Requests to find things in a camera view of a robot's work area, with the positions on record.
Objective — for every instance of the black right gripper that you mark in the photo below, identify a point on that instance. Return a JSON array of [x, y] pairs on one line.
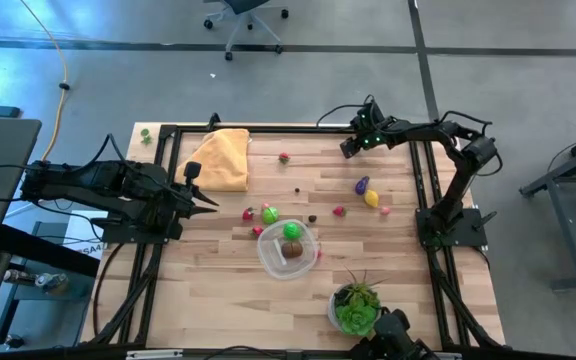
[[373, 136]]

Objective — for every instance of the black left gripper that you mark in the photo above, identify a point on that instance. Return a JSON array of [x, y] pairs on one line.
[[175, 202]]

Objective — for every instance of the purple eggplant toy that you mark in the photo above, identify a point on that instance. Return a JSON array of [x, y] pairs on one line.
[[361, 186]]

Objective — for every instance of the red strawberry toy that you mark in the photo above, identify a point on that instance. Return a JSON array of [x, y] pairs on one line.
[[338, 211], [248, 215], [284, 158]]

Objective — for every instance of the yellow lemon toy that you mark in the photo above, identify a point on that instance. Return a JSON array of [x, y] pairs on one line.
[[371, 199]]

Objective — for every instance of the red cherry tomato toy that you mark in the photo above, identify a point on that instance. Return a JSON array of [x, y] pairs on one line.
[[319, 254], [257, 231]]

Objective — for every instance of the green cabbage toy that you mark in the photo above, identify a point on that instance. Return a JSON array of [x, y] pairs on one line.
[[270, 216]]

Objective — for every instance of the black blackberry toy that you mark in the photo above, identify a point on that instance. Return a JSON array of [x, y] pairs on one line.
[[312, 218]]

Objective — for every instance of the clear plastic tupperware container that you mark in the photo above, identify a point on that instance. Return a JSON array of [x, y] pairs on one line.
[[268, 250]]

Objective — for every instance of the green pear toy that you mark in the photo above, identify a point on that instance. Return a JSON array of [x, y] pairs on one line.
[[292, 231]]

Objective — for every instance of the brown kiwi toy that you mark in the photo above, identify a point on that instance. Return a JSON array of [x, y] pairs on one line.
[[292, 250]]

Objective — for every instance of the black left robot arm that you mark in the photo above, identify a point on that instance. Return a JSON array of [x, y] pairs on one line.
[[93, 182]]

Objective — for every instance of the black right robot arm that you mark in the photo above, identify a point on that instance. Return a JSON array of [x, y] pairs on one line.
[[460, 172]]

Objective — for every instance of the yellow folded cloth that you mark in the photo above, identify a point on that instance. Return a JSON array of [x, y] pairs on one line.
[[220, 160]]

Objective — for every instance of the green leafy toy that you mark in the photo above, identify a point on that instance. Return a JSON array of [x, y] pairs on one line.
[[146, 134]]

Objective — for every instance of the white paper sign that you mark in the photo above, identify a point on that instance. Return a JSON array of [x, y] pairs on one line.
[[80, 240]]

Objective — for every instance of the white faceted plant pot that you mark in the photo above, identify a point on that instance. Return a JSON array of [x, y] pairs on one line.
[[331, 307]]

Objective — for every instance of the green succulent plant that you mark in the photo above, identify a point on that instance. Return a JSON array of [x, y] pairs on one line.
[[355, 317]]

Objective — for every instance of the office chair base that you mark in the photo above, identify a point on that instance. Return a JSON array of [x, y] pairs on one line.
[[248, 5]]

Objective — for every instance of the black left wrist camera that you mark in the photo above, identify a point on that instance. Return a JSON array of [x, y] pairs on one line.
[[193, 174]]

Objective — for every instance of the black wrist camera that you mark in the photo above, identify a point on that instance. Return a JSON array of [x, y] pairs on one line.
[[370, 114], [193, 174]]

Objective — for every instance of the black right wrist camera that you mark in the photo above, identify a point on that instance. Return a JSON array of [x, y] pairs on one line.
[[370, 114]]

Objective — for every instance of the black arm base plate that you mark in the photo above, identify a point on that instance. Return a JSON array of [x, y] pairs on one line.
[[468, 235], [138, 234]]

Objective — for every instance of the black aluminium table frame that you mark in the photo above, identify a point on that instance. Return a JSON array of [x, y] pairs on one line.
[[168, 131]]

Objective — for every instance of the black camera device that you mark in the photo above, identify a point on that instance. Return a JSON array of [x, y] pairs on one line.
[[393, 330]]

